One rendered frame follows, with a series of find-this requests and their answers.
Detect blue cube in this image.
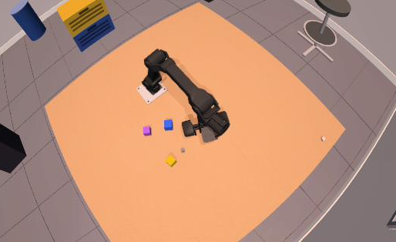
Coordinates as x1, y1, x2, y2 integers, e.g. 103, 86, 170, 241
164, 119, 173, 131

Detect small purple block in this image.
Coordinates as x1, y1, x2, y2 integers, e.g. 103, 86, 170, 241
143, 126, 152, 136

